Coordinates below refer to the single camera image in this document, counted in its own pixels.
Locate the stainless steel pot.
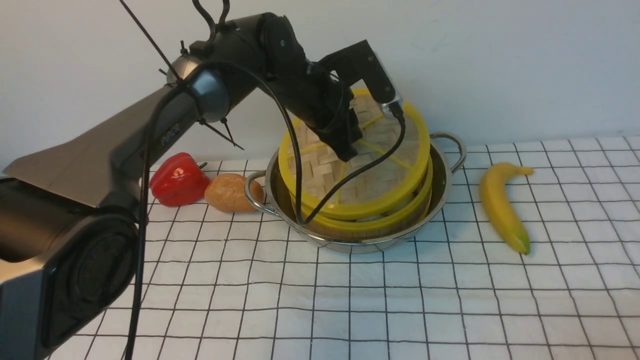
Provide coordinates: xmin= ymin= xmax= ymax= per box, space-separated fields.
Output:
xmin=244 ymin=131 xmax=467 ymax=255

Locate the red bell pepper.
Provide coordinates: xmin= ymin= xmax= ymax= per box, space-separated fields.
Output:
xmin=149 ymin=152 xmax=210 ymax=207

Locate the yellow rimmed bamboo steamer basket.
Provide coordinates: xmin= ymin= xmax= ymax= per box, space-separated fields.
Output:
xmin=304 ymin=162 xmax=434 ymax=242

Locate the white checkered tablecloth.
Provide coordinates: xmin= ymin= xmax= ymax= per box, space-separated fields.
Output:
xmin=45 ymin=136 xmax=640 ymax=360

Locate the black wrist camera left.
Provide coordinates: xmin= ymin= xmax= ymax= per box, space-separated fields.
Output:
xmin=318 ymin=39 xmax=403 ymax=119

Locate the yellow banana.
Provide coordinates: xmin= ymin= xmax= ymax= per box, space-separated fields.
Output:
xmin=478 ymin=162 xmax=535 ymax=255

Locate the woven bamboo steamer lid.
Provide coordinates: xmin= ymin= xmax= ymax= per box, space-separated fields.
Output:
xmin=292 ymin=88 xmax=430 ymax=221

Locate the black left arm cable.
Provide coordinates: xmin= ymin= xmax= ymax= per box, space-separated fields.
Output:
xmin=124 ymin=60 xmax=407 ymax=360

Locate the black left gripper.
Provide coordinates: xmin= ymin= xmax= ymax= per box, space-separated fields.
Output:
xmin=278 ymin=64 xmax=362 ymax=162

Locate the brown potato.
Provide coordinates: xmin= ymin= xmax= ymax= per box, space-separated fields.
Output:
xmin=204 ymin=173 xmax=256 ymax=214

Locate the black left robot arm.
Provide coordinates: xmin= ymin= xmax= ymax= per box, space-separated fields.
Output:
xmin=1 ymin=9 xmax=357 ymax=360

